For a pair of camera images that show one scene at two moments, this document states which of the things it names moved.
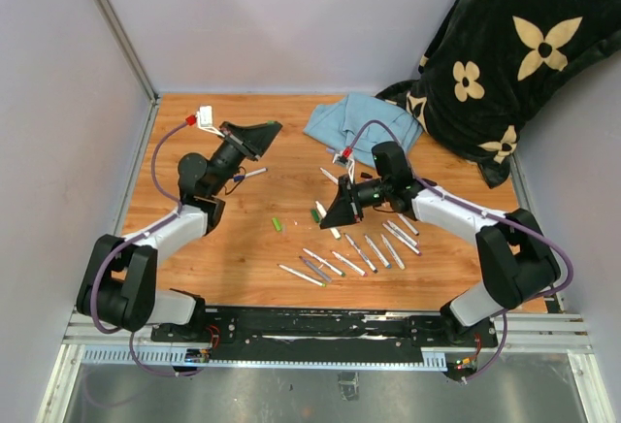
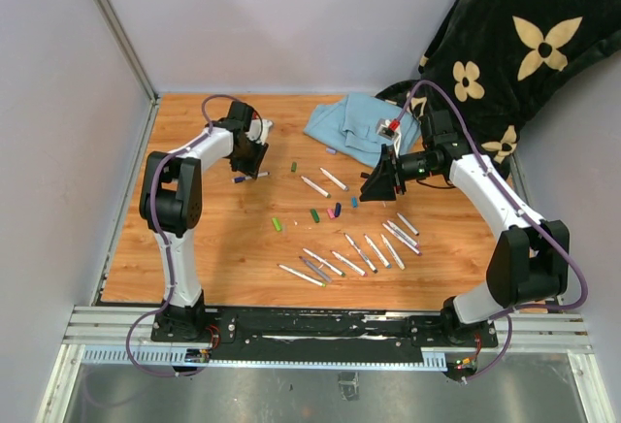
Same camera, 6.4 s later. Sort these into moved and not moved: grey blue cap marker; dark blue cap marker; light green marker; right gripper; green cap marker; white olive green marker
Moved: white olive green marker; right gripper
Not moved: dark blue cap marker; grey blue cap marker; green cap marker; light green marker
